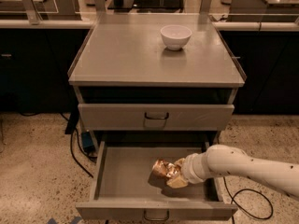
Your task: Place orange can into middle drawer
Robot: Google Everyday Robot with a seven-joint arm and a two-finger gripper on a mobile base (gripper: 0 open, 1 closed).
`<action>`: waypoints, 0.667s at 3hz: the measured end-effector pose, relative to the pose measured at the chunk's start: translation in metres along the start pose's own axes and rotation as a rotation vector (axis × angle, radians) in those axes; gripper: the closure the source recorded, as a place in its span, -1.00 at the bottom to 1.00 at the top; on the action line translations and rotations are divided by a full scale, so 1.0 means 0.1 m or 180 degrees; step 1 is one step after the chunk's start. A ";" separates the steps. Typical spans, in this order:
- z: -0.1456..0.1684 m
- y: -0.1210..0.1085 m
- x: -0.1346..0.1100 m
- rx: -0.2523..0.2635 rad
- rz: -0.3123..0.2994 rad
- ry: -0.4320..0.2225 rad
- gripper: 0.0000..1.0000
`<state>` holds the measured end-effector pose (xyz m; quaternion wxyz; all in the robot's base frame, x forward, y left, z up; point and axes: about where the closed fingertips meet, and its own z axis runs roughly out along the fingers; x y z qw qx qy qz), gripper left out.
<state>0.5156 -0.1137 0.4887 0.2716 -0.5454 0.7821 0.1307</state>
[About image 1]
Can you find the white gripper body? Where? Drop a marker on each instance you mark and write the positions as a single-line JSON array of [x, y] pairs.
[[189, 169]]

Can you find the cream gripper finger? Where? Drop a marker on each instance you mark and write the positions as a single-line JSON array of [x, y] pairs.
[[177, 181], [179, 162]]

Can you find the crushed orange soda can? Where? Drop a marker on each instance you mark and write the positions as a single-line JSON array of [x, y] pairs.
[[163, 168]]

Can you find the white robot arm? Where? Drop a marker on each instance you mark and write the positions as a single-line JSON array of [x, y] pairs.
[[221, 160]]

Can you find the open middle drawer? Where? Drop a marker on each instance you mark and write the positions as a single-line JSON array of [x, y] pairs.
[[124, 187]]

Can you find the grey metal drawer cabinet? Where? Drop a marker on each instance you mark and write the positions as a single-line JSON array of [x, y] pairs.
[[125, 61]]

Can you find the closed top drawer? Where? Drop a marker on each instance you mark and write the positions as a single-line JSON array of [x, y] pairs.
[[136, 117]]

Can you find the blue power box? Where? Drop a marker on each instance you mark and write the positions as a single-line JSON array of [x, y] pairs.
[[87, 142]]

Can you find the white ceramic bowl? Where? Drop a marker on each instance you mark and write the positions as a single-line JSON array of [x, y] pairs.
[[175, 37]]

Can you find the long dark counter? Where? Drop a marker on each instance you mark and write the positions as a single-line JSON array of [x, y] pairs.
[[34, 65]]

